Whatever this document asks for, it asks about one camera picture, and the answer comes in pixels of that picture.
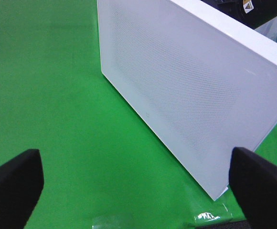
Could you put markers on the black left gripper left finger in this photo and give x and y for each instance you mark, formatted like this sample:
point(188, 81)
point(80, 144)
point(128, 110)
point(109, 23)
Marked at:
point(21, 184)

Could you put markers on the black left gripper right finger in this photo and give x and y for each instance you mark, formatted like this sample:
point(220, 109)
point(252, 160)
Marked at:
point(253, 181)

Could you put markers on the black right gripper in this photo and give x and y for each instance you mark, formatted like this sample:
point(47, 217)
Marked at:
point(252, 13)

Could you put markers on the white microwave door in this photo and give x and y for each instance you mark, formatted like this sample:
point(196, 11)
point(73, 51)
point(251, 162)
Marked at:
point(202, 81)

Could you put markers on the clear tape piece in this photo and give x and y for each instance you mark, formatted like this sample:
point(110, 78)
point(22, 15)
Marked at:
point(126, 221)

